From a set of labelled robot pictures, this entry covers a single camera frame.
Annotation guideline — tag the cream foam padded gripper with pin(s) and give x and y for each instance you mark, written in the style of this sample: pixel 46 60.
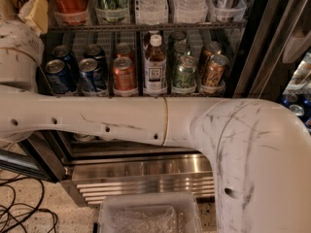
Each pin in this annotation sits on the cream foam padded gripper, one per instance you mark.
pixel 17 36

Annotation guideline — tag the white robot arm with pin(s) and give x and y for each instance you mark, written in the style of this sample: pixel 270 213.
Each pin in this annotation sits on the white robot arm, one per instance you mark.
pixel 260 152

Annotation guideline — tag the red cola can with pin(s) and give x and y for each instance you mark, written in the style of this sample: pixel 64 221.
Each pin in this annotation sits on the red cola can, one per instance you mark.
pixel 72 12

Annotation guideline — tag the blue can back left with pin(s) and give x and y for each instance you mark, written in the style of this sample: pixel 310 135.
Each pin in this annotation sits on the blue can back left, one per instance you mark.
pixel 65 54

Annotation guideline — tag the blue can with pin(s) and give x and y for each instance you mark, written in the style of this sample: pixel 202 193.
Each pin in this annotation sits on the blue can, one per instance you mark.
pixel 96 52
pixel 65 54
pixel 91 73
pixel 59 77

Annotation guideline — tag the blue can front left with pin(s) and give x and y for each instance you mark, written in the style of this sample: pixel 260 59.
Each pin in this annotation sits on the blue can front left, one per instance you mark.
pixel 59 77

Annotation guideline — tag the orange-red can back middle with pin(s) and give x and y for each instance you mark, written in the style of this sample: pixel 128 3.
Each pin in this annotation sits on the orange-red can back middle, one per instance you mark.
pixel 124 50

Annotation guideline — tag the orange-red can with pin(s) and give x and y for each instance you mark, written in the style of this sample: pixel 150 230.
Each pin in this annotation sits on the orange-red can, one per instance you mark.
pixel 125 82
pixel 124 50

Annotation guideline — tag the orange-red can front middle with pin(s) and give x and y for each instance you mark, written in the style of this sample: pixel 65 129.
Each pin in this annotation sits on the orange-red can front middle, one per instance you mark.
pixel 125 82

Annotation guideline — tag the open left fridge door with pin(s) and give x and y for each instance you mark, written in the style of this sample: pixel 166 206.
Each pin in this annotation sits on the open left fridge door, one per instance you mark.
pixel 31 159

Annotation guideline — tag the green can behind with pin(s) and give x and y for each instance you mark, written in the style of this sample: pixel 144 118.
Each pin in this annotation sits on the green can behind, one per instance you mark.
pixel 180 49

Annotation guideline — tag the green can front middle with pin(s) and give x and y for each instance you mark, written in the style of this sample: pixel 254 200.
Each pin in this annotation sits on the green can front middle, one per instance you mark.
pixel 183 75

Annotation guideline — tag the steel fridge base grille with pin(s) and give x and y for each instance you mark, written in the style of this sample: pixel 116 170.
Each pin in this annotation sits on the steel fridge base grille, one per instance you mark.
pixel 88 183

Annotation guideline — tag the copper can back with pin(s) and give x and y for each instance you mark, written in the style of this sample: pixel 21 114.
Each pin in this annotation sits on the copper can back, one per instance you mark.
pixel 207 51

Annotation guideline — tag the copper can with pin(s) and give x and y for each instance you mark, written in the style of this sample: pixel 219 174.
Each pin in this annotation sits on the copper can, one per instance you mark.
pixel 207 51
pixel 213 72

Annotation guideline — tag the copper can front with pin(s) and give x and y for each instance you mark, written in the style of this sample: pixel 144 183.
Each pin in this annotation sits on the copper can front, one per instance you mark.
pixel 213 72

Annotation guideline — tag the silver can top shelf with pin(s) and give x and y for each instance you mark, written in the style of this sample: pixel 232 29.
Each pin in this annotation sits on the silver can top shelf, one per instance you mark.
pixel 226 10

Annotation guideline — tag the right fridge glass door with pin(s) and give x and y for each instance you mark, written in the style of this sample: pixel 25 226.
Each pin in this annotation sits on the right fridge glass door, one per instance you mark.
pixel 277 35

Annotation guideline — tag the blue pepsi can right fridge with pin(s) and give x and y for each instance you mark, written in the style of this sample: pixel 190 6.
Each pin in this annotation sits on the blue pepsi can right fridge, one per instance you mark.
pixel 297 110

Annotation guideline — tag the clear water bottle left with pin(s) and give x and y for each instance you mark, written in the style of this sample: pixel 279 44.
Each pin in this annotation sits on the clear water bottle left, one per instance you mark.
pixel 151 12

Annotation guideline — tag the clear water bottle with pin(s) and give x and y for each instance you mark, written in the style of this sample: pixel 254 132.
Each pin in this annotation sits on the clear water bottle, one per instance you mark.
pixel 189 11
pixel 151 12

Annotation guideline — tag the tea bottle white cap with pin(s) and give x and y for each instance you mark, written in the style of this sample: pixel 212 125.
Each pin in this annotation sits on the tea bottle white cap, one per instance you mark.
pixel 155 82

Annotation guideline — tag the clear water bottle right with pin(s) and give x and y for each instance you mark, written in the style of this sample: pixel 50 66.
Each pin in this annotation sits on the clear water bottle right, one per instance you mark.
pixel 189 11

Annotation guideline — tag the clear plastic bin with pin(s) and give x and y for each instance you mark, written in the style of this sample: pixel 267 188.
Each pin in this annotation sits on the clear plastic bin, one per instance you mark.
pixel 172 212

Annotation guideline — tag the top wire shelf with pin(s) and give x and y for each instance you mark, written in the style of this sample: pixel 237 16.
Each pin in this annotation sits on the top wire shelf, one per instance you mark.
pixel 146 27

